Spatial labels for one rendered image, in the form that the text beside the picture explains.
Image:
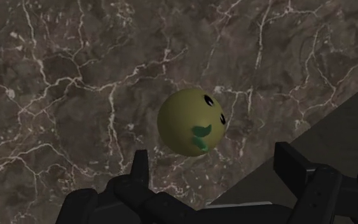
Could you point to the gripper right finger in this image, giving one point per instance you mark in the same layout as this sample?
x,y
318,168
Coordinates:
x,y
315,186

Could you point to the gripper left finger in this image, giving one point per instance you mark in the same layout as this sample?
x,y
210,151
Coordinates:
x,y
135,194

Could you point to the yellow-green ball with face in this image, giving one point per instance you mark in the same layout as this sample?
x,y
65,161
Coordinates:
x,y
191,122

